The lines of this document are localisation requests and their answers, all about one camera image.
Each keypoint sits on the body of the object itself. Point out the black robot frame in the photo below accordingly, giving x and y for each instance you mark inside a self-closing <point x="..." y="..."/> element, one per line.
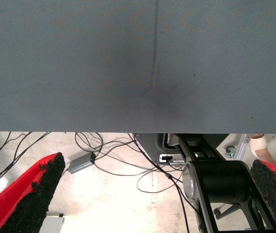
<point x="225" y="179"/>

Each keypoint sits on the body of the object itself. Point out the aluminium profile bar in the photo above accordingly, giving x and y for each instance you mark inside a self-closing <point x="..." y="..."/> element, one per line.
<point x="243" y="145"/>

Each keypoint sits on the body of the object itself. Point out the black chair base leg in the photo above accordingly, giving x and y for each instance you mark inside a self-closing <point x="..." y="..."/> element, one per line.
<point x="227" y="210"/>

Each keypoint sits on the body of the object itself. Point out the white box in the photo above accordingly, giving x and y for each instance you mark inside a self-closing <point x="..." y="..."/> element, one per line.
<point x="54" y="224"/>

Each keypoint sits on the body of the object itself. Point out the person's bandaged foot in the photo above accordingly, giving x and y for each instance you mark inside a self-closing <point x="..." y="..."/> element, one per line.
<point x="257" y="144"/>

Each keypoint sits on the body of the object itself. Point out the small grey adapter box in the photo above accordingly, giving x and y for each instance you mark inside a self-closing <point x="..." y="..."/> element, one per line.
<point x="79" y="163"/>

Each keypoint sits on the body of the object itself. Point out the small caster wheel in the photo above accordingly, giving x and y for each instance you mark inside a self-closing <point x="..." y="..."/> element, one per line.
<point x="230" y="151"/>

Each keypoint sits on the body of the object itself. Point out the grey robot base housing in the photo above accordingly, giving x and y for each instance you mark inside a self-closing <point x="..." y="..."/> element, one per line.
<point x="150" y="145"/>

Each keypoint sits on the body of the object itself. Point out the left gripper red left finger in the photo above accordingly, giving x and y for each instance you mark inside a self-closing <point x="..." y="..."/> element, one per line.
<point x="26" y="204"/>

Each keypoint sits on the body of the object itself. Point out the dark grey table cloth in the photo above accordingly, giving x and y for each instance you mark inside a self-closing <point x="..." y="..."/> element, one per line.
<point x="79" y="72"/>

